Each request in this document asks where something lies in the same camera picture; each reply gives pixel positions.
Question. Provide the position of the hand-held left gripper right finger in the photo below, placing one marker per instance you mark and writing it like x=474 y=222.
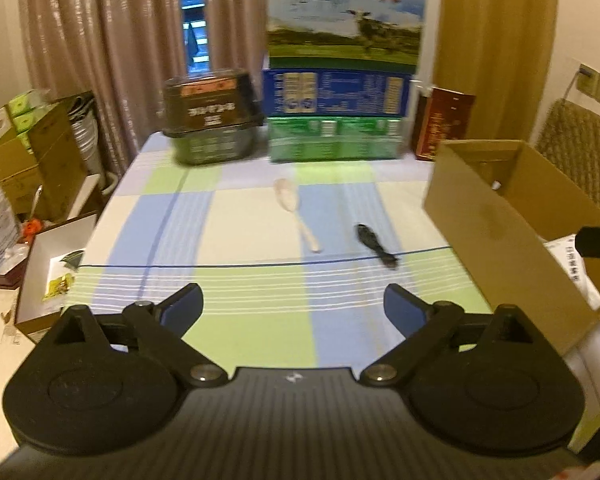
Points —
x=405 y=310

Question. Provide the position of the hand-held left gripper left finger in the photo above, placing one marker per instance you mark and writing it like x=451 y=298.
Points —
x=185 y=305

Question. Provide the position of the white medicine box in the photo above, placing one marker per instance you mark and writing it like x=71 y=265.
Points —
x=567 y=265

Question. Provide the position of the brown cardboard box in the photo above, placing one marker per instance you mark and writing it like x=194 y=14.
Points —
x=495 y=230

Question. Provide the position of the white plastic spoon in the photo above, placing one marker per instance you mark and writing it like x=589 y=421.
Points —
x=292 y=200

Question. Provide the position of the checked cloth desktop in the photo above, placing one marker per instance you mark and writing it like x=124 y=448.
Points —
x=260 y=240

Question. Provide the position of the open white-lined cardboard box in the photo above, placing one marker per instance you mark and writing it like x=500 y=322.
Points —
x=35 y=280

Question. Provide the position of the black box with green print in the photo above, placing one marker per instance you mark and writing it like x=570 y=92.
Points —
x=215 y=147

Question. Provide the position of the dark wooden box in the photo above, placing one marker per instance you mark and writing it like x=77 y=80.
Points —
x=7 y=272

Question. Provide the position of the green shrink-wrapped drink pack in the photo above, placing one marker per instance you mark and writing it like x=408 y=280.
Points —
x=335 y=137

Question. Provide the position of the red paper bag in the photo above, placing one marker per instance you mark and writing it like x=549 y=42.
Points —
x=442 y=122

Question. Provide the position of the brown storage carton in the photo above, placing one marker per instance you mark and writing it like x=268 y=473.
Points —
x=45 y=170

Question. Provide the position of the stainless steel pot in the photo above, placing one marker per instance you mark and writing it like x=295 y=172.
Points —
x=86 y=135

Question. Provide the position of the yellow curtain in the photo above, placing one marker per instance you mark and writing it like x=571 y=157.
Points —
x=495 y=45

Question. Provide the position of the blue printed carton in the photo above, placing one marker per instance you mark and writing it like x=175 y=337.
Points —
x=335 y=92

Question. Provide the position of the small green boxes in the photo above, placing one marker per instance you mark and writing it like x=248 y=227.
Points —
x=25 y=115

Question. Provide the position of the brown curtain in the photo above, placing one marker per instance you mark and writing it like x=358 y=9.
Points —
x=105 y=50

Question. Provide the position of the window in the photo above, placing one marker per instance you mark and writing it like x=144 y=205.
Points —
x=194 y=15

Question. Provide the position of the cow print milk carton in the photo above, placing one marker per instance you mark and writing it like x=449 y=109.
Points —
x=345 y=15

